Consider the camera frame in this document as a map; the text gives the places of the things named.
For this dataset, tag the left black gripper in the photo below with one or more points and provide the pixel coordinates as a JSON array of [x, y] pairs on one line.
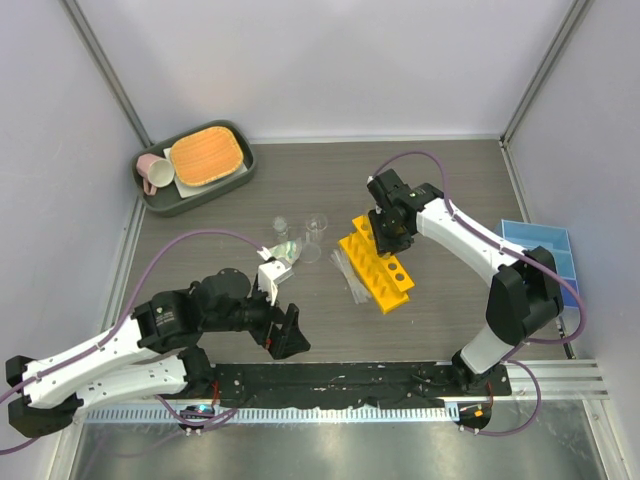
[[294, 339]]

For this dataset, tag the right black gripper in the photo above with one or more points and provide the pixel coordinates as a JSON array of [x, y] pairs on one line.
[[384, 244]]

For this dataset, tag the yellow test tube rack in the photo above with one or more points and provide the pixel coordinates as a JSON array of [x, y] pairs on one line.
[[384, 278]]

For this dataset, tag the clear glass beaker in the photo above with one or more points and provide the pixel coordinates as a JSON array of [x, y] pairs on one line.
[[316, 225]]

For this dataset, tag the blue compartment box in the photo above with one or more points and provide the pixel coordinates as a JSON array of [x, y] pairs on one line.
[[553, 239]]

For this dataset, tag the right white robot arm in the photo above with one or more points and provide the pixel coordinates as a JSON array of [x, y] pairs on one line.
[[524, 287]]

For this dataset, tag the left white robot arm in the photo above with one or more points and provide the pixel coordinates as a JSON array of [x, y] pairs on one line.
[[155, 351]]

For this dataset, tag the bundle of plastic pipettes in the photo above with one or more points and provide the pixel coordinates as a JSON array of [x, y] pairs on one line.
[[359, 292]]

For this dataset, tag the crumpled plastic bag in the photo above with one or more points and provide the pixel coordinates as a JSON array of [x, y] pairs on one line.
[[288, 251]]

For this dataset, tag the small glass flask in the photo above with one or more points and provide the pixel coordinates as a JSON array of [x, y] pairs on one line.
[[281, 229]]

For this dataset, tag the white square plate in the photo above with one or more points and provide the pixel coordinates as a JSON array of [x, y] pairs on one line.
[[199, 168]]

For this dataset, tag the dark grey tray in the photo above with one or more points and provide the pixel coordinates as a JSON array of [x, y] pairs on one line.
[[167, 202]]

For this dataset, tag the orange woven mat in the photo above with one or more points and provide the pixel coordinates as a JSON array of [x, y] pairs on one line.
[[212, 136]]

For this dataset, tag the pink and white mug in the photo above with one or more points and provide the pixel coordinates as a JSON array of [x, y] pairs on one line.
[[156, 172]]

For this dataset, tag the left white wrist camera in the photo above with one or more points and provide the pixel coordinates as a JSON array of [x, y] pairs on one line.
[[271, 273]]

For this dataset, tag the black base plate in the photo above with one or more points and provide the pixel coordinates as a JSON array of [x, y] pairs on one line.
[[338, 386]]

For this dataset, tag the white slotted cable duct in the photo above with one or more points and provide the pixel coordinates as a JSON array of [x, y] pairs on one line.
[[156, 414]]

